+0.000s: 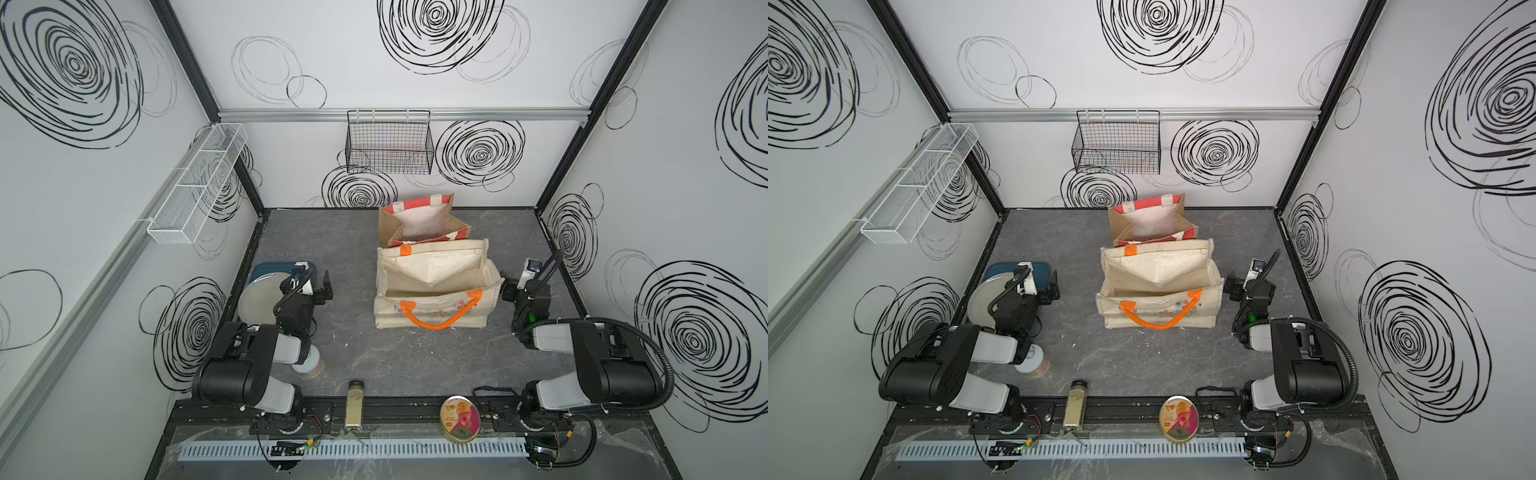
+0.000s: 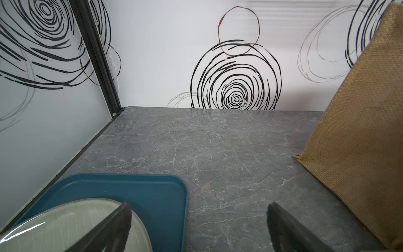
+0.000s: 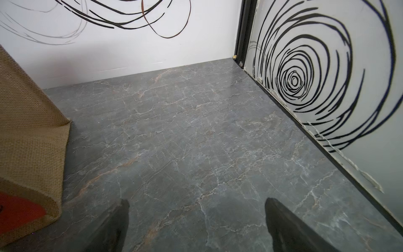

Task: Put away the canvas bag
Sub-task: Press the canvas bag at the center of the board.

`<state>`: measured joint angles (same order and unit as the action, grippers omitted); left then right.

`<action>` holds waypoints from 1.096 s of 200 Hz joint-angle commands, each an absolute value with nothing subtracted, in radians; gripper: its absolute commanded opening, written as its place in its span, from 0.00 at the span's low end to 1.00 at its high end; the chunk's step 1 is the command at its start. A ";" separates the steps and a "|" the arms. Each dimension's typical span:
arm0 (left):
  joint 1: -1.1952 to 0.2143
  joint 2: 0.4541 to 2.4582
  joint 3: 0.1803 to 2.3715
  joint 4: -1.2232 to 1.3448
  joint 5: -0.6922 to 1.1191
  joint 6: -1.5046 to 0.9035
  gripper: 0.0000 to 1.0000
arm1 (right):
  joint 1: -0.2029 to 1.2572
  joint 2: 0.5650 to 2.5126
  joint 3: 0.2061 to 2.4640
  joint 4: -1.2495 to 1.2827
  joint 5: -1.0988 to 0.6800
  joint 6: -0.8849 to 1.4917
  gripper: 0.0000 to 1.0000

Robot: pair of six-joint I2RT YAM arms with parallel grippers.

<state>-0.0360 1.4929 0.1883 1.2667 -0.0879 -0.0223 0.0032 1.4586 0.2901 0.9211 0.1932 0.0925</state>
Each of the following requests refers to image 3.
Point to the black corner frame post right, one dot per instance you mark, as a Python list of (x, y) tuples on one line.
[(247, 15)]

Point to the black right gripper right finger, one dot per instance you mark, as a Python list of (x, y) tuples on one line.
[(289, 233)]

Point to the red jute Christmas bag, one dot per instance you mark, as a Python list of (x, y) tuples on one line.
[(34, 136)]

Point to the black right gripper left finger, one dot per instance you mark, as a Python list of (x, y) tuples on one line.
[(108, 232)]

